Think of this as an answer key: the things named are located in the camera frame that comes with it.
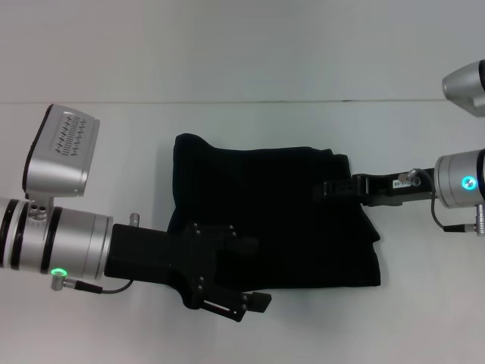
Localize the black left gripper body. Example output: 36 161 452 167
102 221 239 311

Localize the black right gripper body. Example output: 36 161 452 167
351 166 437 209

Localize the black shirt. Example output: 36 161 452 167
166 132 382 293

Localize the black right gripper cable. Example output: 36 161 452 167
396 168 485 238

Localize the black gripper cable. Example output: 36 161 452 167
396 168 485 238
50 273 134 296

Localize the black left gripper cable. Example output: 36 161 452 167
50 273 134 296

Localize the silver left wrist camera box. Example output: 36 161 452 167
21 103 102 199

